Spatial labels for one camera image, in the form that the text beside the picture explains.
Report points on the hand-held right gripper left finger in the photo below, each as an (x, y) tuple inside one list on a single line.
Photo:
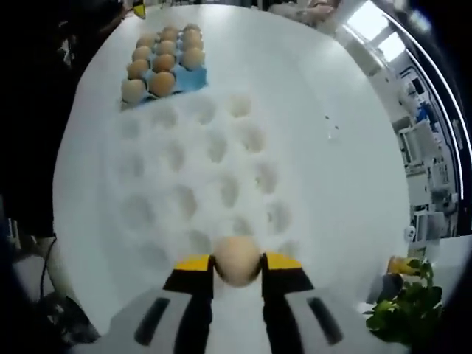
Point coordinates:
[(125, 332)]

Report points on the person's black shirt torso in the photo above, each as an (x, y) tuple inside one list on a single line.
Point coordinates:
[(29, 147)]

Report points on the white foam egg tray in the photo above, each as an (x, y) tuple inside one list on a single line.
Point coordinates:
[(199, 177)]

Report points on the single brown egg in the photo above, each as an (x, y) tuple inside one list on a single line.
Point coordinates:
[(236, 260)]

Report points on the row of white workbenches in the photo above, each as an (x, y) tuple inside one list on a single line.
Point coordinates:
[(424, 147)]

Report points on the blue egg tray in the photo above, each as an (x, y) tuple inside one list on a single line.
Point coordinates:
[(191, 79)]

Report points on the potted green plant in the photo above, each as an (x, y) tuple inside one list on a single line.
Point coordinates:
[(405, 313)]

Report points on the group of brown eggs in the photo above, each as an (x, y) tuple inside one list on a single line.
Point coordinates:
[(162, 83)]

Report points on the small white gadget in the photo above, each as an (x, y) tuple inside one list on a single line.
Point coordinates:
[(410, 234)]

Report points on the white table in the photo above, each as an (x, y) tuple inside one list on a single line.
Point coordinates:
[(332, 184)]

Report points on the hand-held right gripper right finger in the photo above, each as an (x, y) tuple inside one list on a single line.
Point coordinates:
[(350, 332)]

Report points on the small yellow object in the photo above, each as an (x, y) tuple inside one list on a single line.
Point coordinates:
[(400, 264)]

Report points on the person's beige trousers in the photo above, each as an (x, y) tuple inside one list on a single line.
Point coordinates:
[(60, 265)]

